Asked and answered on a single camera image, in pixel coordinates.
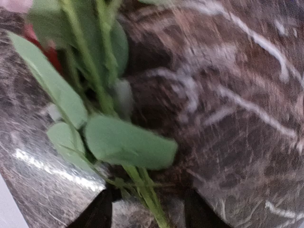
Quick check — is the red floral dish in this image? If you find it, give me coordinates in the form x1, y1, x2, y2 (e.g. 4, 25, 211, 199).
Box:
23, 23, 63, 75

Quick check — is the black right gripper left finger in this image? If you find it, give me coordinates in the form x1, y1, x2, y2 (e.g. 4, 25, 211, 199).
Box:
68, 189, 113, 228

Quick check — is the pink peony fake stem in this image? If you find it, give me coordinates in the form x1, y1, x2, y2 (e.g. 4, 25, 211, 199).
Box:
9, 0, 178, 228

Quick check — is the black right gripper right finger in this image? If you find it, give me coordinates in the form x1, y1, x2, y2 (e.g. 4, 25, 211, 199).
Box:
184, 189, 230, 228

